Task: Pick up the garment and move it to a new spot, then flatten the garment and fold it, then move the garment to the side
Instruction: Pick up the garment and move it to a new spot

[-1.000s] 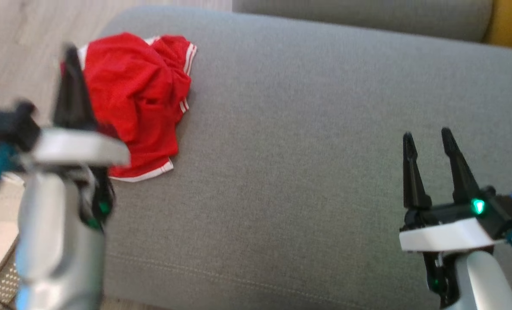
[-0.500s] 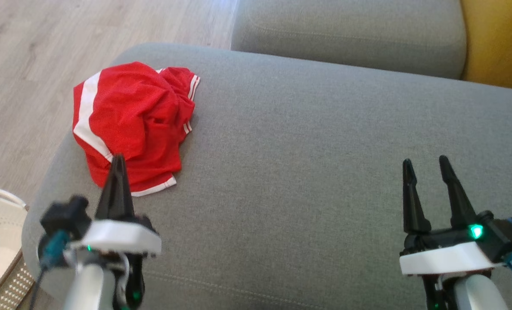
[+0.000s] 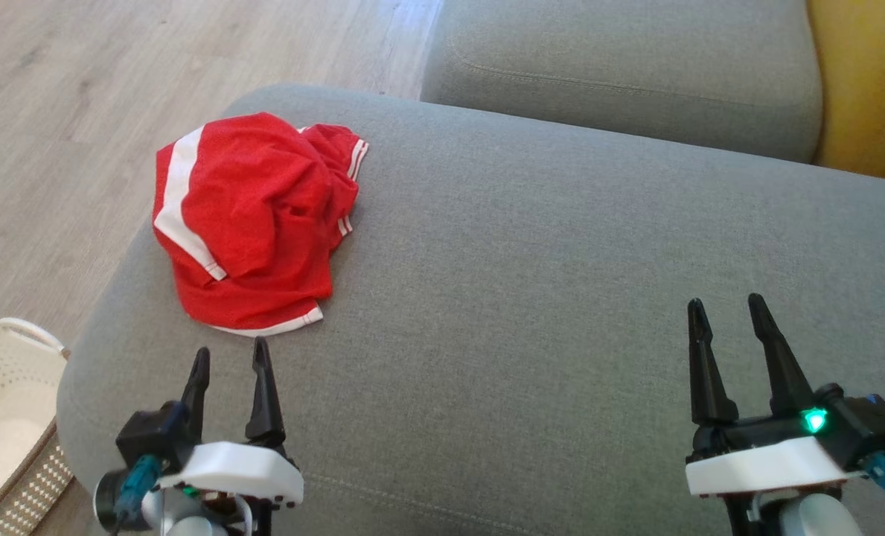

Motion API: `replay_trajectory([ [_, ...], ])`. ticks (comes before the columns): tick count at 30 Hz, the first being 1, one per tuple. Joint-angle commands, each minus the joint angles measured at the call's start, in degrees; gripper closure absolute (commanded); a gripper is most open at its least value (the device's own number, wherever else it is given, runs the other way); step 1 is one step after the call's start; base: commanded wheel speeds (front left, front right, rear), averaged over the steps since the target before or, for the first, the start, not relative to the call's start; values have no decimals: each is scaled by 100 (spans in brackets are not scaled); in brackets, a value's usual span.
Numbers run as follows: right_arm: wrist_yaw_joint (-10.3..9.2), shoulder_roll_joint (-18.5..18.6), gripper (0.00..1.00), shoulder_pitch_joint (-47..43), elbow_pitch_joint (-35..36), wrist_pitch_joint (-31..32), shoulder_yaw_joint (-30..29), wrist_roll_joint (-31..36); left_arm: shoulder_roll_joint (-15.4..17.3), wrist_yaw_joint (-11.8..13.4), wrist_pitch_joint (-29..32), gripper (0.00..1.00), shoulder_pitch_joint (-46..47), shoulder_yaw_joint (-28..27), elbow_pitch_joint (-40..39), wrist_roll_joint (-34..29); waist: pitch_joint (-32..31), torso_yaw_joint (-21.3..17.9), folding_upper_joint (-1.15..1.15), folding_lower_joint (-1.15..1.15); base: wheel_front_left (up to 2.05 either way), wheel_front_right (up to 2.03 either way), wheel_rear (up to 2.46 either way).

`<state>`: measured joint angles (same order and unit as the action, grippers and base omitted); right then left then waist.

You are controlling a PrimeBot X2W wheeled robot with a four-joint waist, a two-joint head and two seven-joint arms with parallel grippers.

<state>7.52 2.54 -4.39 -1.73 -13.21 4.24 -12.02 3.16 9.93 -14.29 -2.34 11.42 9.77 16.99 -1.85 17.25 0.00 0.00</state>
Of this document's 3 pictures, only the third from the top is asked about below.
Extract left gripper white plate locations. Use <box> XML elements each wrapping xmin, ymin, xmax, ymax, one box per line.
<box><xmin>158</xmin><ymin>336</ymin><xmax>305</xmax><ymax>510</ymax></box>

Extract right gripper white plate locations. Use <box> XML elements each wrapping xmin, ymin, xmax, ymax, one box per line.
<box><xmin>684</xmin><ymin>293</ymin><xmax>866</xmax><ymax>499</ymax></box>

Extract red shorts with white stripe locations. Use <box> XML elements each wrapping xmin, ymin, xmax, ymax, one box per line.
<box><xmin>152</xmin><ymin>112</ymin><xmax>339</xmax><ymax>338</ymax></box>

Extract grey sofa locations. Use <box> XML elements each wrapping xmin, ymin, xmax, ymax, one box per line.
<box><xmin>57</xmin><ymin>83</ymin><xmax>885</xmax><ymax>536</ymax></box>

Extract cream woven laundry basket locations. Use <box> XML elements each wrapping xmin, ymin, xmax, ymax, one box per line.
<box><xmin>0</xmin><ymin>318</ymin><xmax>77</xmax><ymax>536</ymax></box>

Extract yellow sofa cushion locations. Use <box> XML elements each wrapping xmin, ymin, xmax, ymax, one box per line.
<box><xmin>807</xmin><ymin>0</ymin><xmax>885</xmax><ymax>185</ymax></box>

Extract grey sofa cushion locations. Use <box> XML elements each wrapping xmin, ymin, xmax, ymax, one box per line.
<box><xmin>420</xmin><ymin>0</ymin><xmax>824</xmax><ymax>163</ymax></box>

